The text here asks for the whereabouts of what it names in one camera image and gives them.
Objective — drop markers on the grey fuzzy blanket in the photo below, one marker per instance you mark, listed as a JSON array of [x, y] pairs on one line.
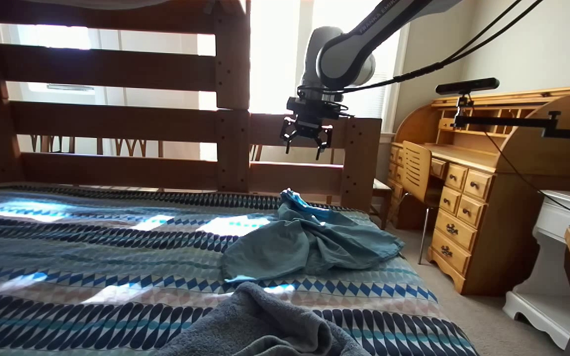
[[252, 326]]

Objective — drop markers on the wooden roll-top desk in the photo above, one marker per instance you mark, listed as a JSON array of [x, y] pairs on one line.
[[515, 217]]

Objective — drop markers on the blue grey cloth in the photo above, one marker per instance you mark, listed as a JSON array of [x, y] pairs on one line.
[[297, 247]]

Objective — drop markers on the blue patterned bedspread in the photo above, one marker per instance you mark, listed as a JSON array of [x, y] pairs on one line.
[[68, 263]]

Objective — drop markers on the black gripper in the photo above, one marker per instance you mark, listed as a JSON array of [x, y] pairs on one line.
[[317, 109]]

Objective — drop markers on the bright window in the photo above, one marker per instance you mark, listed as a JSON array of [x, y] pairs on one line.
[[277, 31]]

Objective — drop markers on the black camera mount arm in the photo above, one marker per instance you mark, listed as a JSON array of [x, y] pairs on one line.
[[509, 122]]

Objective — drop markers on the white side table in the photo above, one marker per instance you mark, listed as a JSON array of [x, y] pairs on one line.
[[549, 296]]

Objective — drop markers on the wooden bunk bed frame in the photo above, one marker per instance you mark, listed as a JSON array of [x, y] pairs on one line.
[[113, 118]]

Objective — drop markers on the black stereo camera bar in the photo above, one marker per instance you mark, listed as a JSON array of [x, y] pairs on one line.
[[465, 85]]

